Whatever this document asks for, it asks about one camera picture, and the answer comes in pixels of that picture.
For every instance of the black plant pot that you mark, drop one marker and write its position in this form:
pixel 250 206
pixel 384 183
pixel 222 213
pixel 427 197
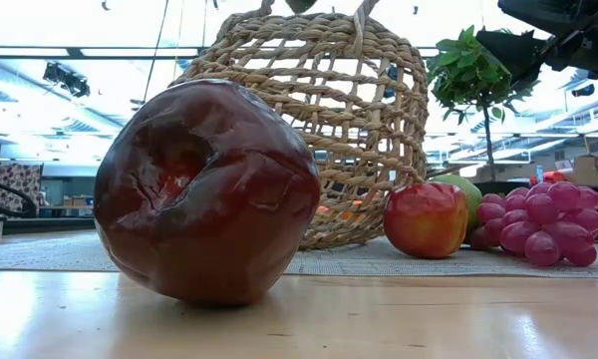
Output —
pixel 498 187

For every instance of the small red yellow apple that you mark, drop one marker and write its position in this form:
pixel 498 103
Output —
pixel 423 222

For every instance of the red plastic container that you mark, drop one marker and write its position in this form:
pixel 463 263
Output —
pixel 550 178

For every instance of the small black hung camera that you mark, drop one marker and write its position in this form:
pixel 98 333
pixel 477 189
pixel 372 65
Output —
pixel 584 91

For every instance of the orange mandarin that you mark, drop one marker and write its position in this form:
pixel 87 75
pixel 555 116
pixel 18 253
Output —
pixel 348 215

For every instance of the grey woven placemat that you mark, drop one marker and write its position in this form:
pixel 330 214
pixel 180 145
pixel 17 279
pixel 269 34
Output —
pixel 379 261

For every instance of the green artificial tree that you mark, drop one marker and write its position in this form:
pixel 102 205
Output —
pixel 466 70

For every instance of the green pear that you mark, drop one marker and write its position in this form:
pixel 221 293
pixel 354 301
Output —
pixel 473 194

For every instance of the woven seagrass basket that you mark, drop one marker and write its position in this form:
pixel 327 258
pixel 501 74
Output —
pixel 299 32

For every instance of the purple grape bunch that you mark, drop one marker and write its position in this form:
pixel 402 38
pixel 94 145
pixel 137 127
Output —
pixel 543 224

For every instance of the black ceiling device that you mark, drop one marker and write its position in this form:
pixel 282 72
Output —
pixel 67 80

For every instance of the cardboard box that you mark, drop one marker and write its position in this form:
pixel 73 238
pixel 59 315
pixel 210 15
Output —
pixel 595 169

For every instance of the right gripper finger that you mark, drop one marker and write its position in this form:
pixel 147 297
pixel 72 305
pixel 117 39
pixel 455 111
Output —
pixel 518 55
pixel 548 12

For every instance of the brown patterned cushion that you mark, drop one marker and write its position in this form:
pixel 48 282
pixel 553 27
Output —
pixel 15 187

